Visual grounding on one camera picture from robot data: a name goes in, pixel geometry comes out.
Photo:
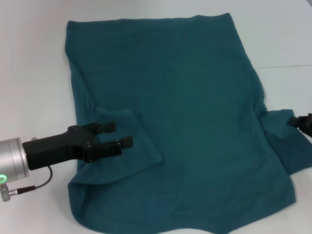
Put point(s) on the teal blue shirt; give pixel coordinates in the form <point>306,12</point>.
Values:
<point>182,97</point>

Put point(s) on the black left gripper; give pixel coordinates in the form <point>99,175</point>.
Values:
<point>53,148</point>

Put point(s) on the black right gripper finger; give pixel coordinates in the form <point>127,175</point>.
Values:
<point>296,121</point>
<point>308,132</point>

